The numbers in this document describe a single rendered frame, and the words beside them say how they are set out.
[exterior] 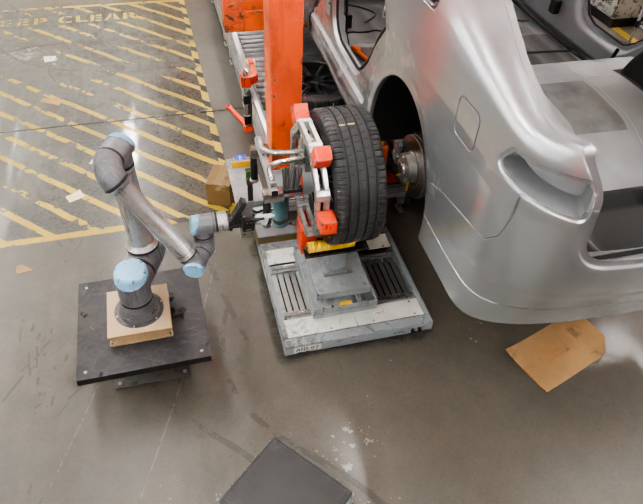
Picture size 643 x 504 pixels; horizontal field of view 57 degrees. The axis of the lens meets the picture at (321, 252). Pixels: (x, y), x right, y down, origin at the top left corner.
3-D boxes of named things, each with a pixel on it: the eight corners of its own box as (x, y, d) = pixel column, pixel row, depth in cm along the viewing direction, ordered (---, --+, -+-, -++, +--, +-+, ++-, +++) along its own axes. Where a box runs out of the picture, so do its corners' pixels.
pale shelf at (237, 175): (266, 203, 334) (265, 199, 332) (236, 207, 331) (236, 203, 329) (253, 159, 364) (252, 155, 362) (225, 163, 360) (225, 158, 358)
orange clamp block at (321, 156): (329, 167, 257) (333, 160, 248) (312, 169, 255) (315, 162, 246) (326, 152, 258) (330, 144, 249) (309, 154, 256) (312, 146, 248)
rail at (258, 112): (295, 213, 368) (296, 185, 352) (281, 215, 366) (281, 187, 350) (236, 38, 536) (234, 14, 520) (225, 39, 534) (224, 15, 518)
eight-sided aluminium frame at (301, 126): (326, 257, 284) (333, 166, 246) (313, 259, 282) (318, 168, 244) (301, 188, 321) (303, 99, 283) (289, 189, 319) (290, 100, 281)
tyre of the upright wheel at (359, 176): (399, 225, 253) (371, 80, 260) (346, 233, 248) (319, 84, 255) (360, 248, 317) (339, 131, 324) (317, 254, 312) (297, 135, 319)
